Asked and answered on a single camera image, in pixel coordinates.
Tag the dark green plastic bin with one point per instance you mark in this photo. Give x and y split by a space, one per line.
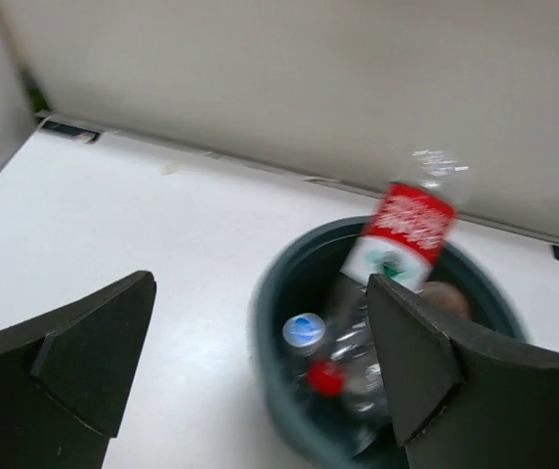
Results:
298 282

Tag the clear bottle without label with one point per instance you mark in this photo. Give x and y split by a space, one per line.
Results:
353 361

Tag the blue label clear bottle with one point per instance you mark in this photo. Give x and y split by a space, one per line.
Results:
304 335

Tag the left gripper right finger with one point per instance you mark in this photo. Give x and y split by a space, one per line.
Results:
460 394

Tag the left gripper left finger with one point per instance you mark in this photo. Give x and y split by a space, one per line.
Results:
66 376

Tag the red label water bottle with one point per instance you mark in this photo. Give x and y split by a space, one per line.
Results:
402 241

